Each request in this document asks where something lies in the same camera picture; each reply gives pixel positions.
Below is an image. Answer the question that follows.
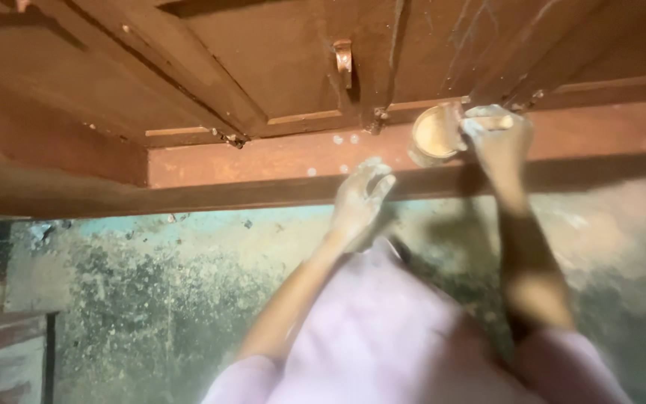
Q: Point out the round tin of putty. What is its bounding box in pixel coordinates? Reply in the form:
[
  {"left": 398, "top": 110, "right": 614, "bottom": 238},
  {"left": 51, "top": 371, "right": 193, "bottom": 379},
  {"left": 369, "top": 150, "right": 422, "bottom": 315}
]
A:
[{"left": 407, "top": 101, "right": 468, "bottom": 168}]

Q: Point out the brown wooden cabinet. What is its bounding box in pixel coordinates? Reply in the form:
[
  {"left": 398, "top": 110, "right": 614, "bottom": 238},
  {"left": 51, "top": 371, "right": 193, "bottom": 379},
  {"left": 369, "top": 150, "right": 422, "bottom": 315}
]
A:
[{"left": 0, "top": 0, "right": 646, "bottom": 221}]

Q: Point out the person's right hand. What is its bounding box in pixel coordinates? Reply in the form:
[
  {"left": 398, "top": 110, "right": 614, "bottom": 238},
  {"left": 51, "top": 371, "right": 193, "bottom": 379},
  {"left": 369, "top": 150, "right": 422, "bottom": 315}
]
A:
[{"left": 460, "top": 104, "right": 535, "bottom": 189}]

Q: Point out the person's pink shirt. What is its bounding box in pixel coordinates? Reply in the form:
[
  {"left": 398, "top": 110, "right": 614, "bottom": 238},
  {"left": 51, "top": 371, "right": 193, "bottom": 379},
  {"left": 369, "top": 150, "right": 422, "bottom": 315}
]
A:
[{"left": 200, "top": 237, "right": 635, "bottom": 404}]

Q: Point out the person's left hand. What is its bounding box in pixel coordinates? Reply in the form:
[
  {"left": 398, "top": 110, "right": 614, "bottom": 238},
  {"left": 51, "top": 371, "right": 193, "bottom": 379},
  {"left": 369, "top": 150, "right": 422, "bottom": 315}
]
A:
[{"left": 329, "top": 156, "right": 397, "bottom": 251}]

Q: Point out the weathered wooden furniture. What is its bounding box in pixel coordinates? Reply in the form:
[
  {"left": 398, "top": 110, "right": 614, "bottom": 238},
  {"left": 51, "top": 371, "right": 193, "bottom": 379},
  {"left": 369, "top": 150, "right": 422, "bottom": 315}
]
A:
[{"left": 0, "top": 220, "right": 59, "bottom": 404}]

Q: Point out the metal cabinet door handle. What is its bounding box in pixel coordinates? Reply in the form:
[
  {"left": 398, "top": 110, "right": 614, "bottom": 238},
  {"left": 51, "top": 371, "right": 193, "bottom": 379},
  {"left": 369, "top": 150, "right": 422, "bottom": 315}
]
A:
[{"left": 332, "top": 39, "right": 353, "bottom": 91}]

